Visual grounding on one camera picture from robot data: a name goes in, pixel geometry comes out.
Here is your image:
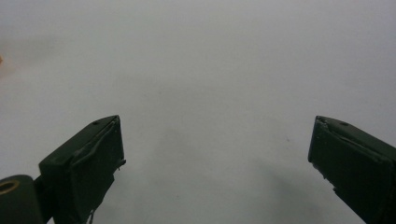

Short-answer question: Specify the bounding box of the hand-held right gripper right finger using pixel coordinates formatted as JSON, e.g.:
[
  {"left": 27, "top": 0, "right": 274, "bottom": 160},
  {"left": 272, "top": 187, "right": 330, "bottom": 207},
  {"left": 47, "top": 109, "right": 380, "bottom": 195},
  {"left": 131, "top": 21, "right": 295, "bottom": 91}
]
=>
[{"left": 307, "top": 115, "right": 396, "bottom": 224}]

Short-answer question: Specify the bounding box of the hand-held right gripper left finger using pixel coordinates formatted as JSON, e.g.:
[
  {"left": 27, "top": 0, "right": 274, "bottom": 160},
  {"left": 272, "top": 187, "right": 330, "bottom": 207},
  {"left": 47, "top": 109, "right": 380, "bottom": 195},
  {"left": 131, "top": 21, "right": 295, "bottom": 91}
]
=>
[{"left": 38, "top": 115, "right": 127, "bottom": 224}]

